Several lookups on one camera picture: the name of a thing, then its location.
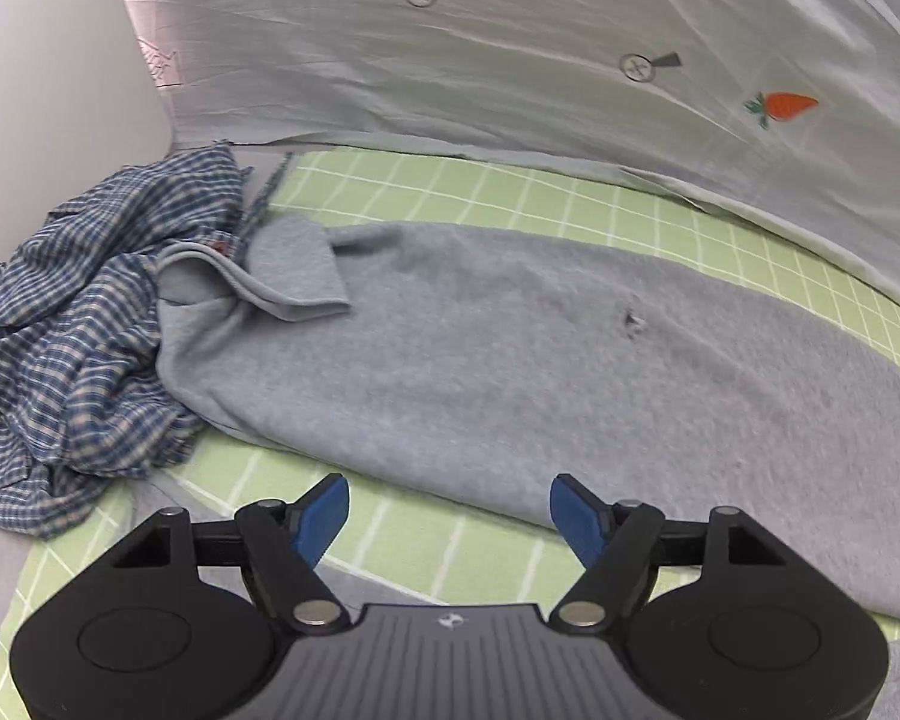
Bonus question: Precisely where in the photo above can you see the grey sweatpants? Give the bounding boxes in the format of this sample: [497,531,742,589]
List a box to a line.
[155,215,900,617]

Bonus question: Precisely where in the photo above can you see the green grid mat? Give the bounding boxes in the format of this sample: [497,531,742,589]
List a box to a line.
[0,148,900,718]

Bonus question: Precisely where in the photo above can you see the blue plaid shirt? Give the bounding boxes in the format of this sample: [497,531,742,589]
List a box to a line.
[0,143,284,538]

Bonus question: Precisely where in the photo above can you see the grey carrot print sheet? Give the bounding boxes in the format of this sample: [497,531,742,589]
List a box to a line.
[125,0,900,302]

